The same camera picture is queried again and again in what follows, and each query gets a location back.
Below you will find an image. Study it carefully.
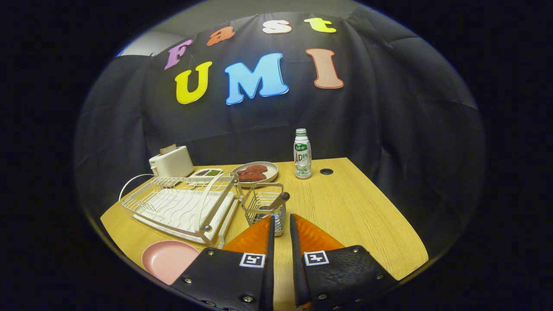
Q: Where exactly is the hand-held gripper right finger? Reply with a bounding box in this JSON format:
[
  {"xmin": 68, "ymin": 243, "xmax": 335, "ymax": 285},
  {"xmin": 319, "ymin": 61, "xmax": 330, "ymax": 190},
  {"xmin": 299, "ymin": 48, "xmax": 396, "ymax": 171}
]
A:
[{"xmin": 289, "ymin": 214, "xmax": 398, "ymax": 309}]

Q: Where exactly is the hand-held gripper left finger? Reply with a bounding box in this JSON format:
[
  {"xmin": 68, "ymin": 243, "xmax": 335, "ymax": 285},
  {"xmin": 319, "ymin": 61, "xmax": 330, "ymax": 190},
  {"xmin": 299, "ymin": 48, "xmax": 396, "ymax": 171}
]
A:
[{"xmin": 171, "ymin": 215, "xmax": 276, "ymax": 311}]

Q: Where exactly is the pink plate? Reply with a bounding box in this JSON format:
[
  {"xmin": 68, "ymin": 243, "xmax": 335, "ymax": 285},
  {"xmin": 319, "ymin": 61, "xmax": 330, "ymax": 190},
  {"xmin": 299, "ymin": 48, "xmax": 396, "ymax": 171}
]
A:
[{"xmin": 142, "ymin": 240, "xmax": 201, "ymax": 286}]

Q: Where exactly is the metal wire basket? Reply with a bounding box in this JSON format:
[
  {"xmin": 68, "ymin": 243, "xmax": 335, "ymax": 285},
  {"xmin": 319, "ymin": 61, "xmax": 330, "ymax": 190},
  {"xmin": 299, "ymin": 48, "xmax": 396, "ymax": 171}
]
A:
[{"xmin": 241, "ymin": 183, "xmax": 288, "ymax": 237}]

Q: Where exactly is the white wire dish rack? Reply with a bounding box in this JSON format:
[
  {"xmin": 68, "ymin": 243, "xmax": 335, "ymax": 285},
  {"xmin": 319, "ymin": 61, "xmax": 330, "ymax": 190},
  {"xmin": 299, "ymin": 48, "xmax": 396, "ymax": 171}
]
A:
[{"xmin": 119, "ymin": 172, "xmax": 243, "ymax": 247}]

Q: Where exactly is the dark handled spoon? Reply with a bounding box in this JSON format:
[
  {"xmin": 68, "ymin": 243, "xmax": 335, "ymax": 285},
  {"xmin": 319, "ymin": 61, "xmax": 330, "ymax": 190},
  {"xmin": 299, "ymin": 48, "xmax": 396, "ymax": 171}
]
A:
[{"xmin": 259, "ymin": 192, "xmax": 291, "ymax": 221}]

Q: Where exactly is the beige round plate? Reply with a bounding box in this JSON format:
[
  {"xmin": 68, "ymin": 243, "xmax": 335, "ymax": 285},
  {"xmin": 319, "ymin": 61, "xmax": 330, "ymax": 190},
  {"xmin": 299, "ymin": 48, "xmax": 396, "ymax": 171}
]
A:
[{"xmin": 232, "ymin": 161, "xmax": 279, "ymax": 187}]

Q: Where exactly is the white toaster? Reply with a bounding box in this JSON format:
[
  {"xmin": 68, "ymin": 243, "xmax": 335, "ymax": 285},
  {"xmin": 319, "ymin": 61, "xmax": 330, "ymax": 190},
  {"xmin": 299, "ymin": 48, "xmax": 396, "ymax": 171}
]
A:
[{"xmin": 149, "ymin": 146, "xmax": 194, "ymax": 178}]

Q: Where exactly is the white drink bottle green label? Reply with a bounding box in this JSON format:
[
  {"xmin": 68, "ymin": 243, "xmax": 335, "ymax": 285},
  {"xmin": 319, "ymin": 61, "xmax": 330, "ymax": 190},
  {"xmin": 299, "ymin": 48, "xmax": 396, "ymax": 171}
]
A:
[{"xmin": 294, "ymin": 128, "xmax": 312, "ymax": 179}]

